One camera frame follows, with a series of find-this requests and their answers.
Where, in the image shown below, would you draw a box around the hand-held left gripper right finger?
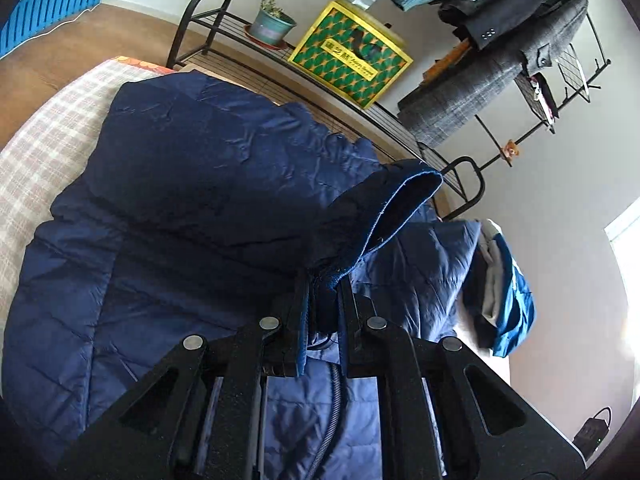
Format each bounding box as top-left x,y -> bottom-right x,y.
336,275 -> 587,480

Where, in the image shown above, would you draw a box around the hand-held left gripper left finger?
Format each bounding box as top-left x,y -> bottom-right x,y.
56,269 -> 312,480

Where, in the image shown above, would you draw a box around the navy blue puffer jacket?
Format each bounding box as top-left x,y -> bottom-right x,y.
0,71 -> 482,480

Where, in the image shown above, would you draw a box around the blue white folded clothes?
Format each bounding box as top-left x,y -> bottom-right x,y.
461,218 -> 537,358

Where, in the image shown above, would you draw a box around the black metal clothes rack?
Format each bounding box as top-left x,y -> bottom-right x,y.
166,0 -> 612,221

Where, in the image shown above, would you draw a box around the black power adapter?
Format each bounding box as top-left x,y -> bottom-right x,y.
572,406 -> 613,453

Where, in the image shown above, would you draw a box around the yellow green patterned box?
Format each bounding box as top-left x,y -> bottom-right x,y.
288,0 -> 414,111

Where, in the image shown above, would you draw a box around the grey plaid coat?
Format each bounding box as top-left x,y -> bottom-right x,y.
397,0 -> 590,148

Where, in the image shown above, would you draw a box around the potted plant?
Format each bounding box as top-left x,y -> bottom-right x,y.
244,0 -> 298,51

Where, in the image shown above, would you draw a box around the plaid bed sheet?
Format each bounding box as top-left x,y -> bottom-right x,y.
0,56 -> 173,321

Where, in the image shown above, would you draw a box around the dark grey blazer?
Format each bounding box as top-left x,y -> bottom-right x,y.
438,0 -> 566,52

